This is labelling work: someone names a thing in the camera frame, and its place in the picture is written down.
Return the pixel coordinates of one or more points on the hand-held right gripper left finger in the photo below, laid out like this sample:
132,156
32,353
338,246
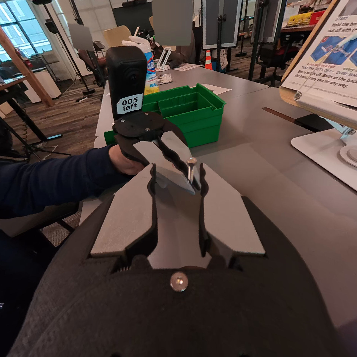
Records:
125,217

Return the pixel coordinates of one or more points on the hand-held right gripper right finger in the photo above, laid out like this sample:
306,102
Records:
228,217

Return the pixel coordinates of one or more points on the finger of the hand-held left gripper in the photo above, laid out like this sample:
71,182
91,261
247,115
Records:
175,142
156,160

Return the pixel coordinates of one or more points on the green plastic bin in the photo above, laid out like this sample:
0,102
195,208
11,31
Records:
195,122

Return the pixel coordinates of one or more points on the silver hex bolt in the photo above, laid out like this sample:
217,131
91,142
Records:
191,170

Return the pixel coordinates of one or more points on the person's left forearm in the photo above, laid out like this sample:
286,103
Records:
55,181

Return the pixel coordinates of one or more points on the person's left hand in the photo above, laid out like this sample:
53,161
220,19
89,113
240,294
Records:
122,161

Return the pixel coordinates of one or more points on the disinfectant wipes canister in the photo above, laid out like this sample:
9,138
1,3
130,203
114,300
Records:
152,78

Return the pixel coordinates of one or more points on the tan board on white stand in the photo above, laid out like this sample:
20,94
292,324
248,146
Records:
117,36

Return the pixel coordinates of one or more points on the printed brochure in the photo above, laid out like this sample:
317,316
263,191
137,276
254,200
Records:
164,79

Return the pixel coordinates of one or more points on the black display screen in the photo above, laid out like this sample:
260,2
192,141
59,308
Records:
131,14

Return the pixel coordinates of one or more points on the white paper sheet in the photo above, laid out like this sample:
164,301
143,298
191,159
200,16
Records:
220,89
188,67

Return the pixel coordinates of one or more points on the white cabinet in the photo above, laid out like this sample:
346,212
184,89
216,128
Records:
44,83

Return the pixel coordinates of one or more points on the orange traffic cone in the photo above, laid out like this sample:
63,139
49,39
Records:
208,62

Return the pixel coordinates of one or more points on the large window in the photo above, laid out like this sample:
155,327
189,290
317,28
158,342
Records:
28,25

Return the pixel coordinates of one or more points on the white framed grey panel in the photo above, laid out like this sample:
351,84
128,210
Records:
267,19
223,22

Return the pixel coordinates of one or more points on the wooden standing desk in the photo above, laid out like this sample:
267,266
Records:
11,83

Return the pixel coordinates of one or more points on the wooden display board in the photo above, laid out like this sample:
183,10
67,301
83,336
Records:
286,92

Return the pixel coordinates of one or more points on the black office chair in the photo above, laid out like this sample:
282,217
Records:
273,55

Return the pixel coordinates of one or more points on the yellow boxes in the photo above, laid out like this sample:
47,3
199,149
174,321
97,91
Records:
299,19

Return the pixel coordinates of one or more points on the printed instruction sheet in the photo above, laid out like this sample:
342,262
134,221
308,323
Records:
334,69

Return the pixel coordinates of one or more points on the white frame stand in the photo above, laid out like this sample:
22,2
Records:
161,66

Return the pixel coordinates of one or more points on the wooden support post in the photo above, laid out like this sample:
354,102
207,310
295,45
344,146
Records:
28,72

